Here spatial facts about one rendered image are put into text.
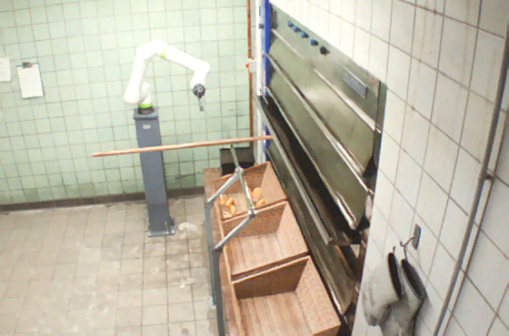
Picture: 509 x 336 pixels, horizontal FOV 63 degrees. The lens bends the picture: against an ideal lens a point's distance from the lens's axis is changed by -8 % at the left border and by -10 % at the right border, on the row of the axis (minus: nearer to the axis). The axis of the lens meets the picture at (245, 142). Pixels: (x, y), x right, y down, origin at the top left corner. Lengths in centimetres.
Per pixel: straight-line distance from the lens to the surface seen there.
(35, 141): 472
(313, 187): 228
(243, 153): 389
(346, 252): 224
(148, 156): 391
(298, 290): 282
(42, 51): 438
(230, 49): 426
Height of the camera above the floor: 260
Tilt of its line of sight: 26 degrees down
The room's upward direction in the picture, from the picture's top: 1 degrees counter-clockwise
